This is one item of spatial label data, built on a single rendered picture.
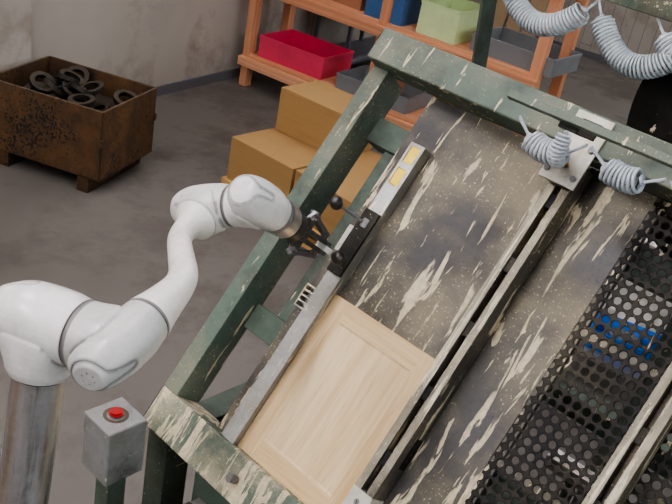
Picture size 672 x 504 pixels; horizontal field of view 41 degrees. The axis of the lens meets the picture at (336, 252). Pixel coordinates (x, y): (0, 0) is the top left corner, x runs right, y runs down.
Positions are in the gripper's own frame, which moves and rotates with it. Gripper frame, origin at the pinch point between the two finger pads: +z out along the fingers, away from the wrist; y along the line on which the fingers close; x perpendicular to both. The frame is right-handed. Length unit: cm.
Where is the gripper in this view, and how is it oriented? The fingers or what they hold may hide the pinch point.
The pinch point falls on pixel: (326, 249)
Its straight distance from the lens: 232.9
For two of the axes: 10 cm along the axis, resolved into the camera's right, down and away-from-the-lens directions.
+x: 7.0, 4.4, -5.6
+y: -5.5, 8.4, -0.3
